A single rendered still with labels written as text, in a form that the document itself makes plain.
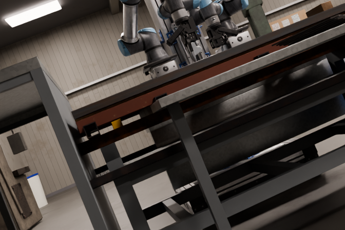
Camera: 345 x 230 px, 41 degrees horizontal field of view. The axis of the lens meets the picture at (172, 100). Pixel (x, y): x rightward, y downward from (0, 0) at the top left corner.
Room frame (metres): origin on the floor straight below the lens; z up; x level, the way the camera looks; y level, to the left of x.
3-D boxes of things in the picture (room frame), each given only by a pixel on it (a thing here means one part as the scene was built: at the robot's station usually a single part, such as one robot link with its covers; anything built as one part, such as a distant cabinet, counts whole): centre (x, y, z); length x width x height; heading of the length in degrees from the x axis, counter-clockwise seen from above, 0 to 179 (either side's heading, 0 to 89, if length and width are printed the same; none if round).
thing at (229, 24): (3.04, -0.50, 1.09); 0.15 x 0.15 x 0.10
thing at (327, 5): (2.17, -0.80, 0.87); 0.12 x 0.06 x 0.05; 21
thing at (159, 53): (2.98, -0.01, 1.09); 0.15 x 0.15 x 0.10
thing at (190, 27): (2.23, -0.20, 1.03); 0.09 x 0.08 x 0.12; 100
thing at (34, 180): (9.86, 3.51, 0.35); 0.55 x 0.55 x 0.70
